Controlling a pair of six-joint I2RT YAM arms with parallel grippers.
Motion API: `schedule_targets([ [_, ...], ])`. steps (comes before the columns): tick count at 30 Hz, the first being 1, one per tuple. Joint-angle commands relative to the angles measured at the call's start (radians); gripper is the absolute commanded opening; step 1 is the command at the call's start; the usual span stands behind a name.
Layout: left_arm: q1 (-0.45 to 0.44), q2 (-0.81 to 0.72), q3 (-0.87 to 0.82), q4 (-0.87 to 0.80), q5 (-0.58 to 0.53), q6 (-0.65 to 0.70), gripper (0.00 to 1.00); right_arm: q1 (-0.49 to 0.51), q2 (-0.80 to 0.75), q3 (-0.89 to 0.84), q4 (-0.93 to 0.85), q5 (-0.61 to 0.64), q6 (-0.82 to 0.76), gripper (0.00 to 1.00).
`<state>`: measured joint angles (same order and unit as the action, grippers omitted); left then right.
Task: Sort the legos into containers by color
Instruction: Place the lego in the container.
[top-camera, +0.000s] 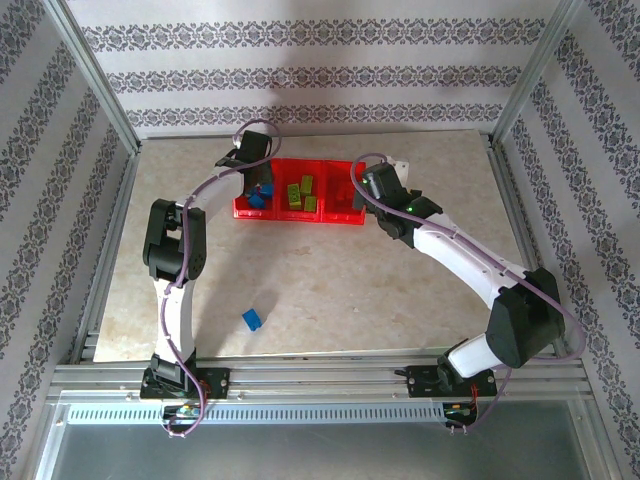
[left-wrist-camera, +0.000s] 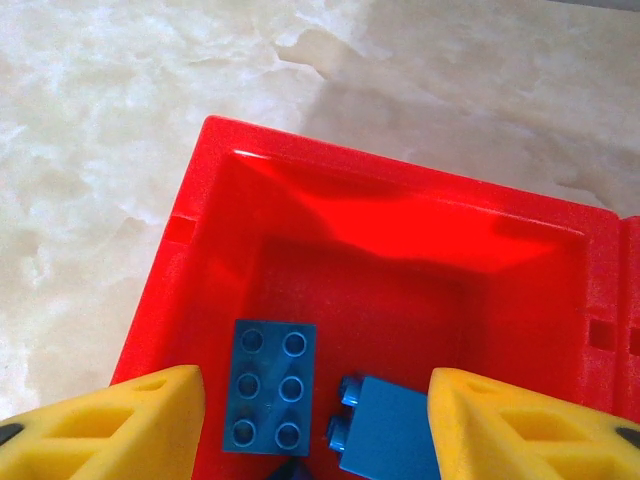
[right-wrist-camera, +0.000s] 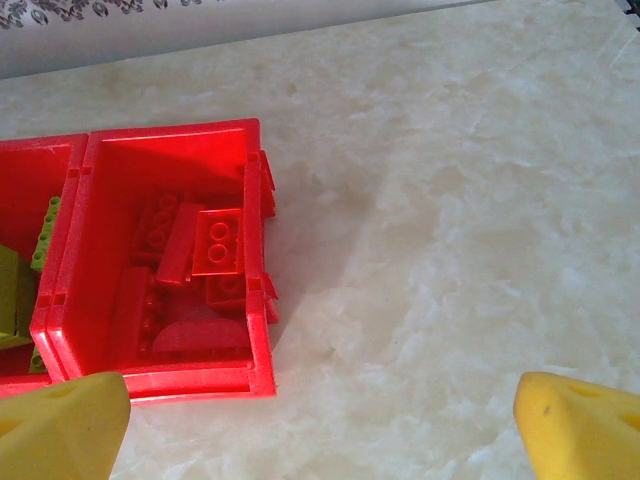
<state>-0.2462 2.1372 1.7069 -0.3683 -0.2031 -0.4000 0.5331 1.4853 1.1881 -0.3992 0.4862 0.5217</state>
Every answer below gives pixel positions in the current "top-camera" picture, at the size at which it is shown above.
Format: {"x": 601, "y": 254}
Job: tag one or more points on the blue lego brick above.
{"x": 252, "y": 319}
{"x": 266, "y": 190}
{"x": 256, "y": 201}

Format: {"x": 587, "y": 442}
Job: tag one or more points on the green lego brick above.
{"x": 294, "y": 196}
{"x": 310, "y": 204}
{"x": 306, "y": 184}

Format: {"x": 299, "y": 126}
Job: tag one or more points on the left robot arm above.
{"x": 172, "y": 240}

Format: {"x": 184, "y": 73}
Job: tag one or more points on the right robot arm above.
{"x": 525, "y": 320}

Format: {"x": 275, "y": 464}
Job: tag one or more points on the wide aluminium mounting beam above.
{"x": 320, "y": 380}

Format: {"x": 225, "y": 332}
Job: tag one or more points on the grey metal sheet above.
{"x": 320, "y": 455}

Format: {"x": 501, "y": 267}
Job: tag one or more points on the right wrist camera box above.
{"x": 401, "y": 167}

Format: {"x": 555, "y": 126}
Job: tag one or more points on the aluminium side rail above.
{"x": 520, "y": 225}
{"x": 111, "y": 240}

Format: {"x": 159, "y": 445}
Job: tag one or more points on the aluminium corner post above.
{"x": 534, "y": 75}
{"x": 95, "y": 75}

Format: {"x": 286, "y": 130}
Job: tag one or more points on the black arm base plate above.
{"x": 220, "y": 384}
{"x": 420, "y": 382}

